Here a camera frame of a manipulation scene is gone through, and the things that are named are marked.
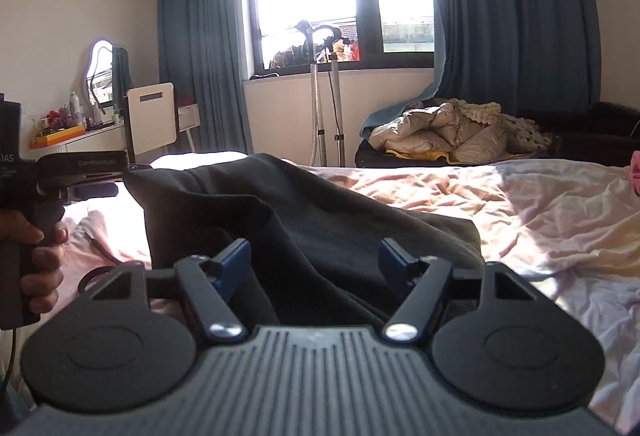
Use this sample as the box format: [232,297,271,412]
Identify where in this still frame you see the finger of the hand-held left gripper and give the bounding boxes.
[75,165,133,181]
[65,182,119,201]

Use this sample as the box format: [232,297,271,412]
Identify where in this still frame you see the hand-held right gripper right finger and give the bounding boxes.
[377,238,541,345]

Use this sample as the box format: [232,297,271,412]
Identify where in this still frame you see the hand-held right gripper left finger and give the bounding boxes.
[90,238,251,345]

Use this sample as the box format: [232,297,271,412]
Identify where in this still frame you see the dark grey pants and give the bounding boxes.
[122,153,486,329]

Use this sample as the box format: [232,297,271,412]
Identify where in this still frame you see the person's left hand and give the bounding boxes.
[0,210,69,315]

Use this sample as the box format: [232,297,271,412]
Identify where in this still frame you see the white vanity desk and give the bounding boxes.
[27,121,129,163]

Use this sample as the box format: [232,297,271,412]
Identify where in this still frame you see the orange box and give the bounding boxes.
[29,126,86,149]

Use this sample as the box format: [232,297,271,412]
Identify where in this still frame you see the white backed chair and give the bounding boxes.
[122,83,176,165]

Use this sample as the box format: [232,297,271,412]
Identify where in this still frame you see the teal hanging cloth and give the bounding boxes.
[111,44,134,106]

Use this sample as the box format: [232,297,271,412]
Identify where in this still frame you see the white side table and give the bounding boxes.
[177,104,201,151]

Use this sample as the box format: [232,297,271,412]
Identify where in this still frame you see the wavy vanity mirror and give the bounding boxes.
[81,40,114,109]

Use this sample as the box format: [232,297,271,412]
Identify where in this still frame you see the yellow cloth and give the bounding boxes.
[382,148,453,165]

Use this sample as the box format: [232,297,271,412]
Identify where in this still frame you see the beige puffer jacket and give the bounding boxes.
[370,100,511,161]

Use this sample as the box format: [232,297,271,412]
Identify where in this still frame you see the bed with pale sheet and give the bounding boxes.
[0,151,640,436]

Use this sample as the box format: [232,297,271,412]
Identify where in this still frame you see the metal tripod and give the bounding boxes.
[320,50,347,167]

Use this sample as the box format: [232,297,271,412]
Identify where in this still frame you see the blue curtain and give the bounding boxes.
[157,0,256,157]
[360,0,603,140]

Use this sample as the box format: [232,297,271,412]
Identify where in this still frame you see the garment steamer stand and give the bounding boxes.
[295,20,343,167]

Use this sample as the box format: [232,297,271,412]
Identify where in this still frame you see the black sofa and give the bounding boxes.
[355,102,640,169]

